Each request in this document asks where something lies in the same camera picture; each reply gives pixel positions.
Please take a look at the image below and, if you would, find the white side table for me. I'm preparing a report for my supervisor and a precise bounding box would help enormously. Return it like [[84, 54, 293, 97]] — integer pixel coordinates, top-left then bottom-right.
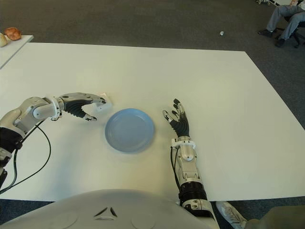
[[0, 35, 33, 70]]

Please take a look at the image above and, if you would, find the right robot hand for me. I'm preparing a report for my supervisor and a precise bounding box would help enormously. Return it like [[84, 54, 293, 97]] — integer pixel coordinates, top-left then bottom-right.
[[163, 98, 191, 138]]

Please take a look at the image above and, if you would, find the blue plate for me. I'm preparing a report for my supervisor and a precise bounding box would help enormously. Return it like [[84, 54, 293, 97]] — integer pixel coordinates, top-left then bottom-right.
[[104, 108, 155, 153]]

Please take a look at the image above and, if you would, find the reddish brown bread roll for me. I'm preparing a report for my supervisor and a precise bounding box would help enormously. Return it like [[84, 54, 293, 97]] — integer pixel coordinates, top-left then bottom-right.
[[4, 27, 22, 41]]

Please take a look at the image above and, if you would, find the seated person in grey trousers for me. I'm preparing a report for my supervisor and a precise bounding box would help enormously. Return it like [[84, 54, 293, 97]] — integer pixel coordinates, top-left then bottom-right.
[[257, 0, 305, 48]]

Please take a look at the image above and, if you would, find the white frame on floor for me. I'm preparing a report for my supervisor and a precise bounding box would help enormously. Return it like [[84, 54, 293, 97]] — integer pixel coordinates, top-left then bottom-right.
[[256, 0, 283, 7]]

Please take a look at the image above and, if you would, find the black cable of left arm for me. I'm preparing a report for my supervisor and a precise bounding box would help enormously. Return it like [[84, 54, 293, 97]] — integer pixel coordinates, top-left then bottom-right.
[[0, 119, 51, 194]]

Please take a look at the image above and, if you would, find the grey white sneaker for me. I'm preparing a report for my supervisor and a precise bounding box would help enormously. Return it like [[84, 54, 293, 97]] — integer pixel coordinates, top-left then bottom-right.
[[215, 201, 248, 229]]

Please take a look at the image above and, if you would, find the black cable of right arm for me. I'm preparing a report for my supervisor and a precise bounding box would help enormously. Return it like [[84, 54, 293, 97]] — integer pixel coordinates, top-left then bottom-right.
[[170, 146, 183, 191]]

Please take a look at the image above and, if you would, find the khaki trouser leg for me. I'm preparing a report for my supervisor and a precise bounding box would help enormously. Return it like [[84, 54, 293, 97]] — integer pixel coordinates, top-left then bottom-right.
[[245, 206, 305, 229]]

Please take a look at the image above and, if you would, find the black office chair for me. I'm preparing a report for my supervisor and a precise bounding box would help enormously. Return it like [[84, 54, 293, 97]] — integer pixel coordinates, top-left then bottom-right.
[[275, 14, 305, 48]]

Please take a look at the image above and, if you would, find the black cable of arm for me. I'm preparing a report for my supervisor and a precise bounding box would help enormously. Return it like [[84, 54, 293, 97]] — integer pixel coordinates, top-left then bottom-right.
[[170, 146, 183, 191], [0, 119, 51, 194]]

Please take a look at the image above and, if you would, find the silver robot torso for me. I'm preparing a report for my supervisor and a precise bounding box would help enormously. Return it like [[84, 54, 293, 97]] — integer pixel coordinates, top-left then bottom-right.
[[0, 189, 229, 229]]

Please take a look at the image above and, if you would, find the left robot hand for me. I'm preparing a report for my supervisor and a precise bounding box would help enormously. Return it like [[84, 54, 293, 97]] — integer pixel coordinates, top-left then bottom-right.
[[57, 92, 107, 122]]

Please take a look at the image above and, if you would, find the white charger block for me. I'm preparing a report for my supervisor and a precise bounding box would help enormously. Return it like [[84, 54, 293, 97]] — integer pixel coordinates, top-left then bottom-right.
[[95, 93, 112, 112]]

